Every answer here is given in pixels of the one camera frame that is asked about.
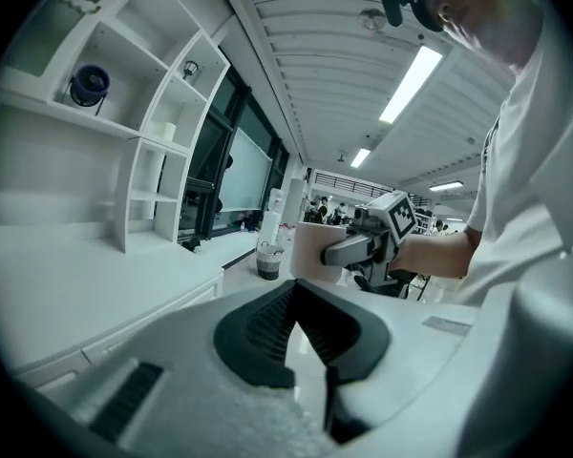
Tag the white paper roll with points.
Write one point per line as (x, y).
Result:
(167, 131)

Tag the person's right forearm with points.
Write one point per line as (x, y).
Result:
(434, 256)

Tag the round ceiling fixture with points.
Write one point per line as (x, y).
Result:
(372, 19)

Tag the person's white t-shirt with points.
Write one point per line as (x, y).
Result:
(530, 160)

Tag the black purple device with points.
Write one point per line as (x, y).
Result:
(91, 86)

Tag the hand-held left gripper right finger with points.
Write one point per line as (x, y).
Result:
(391, 318)

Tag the white water dispenser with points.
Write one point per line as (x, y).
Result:
(272, 227)

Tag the small black device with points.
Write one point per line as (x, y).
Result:
(191, 243)

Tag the white shelf unit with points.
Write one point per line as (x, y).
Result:
(38, 160)

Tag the grey striped woven basket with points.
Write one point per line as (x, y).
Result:
(269, 263)

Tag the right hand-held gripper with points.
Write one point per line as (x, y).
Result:
(391, 217)

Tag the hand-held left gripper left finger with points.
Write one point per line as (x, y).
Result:
(181, 380)

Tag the person's face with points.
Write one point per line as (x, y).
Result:
(487, 17)

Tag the white window ledge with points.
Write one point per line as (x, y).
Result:
(229, 248)

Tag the long ceiling light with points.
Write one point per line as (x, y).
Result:
(361, 157)
(410, 84)
(446, 186)

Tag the small black lantern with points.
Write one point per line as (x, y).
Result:
(191, 69)

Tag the black framed window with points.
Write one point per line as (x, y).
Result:
(205, 160)

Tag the cream ceramic mug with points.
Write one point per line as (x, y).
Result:
(310, 251)

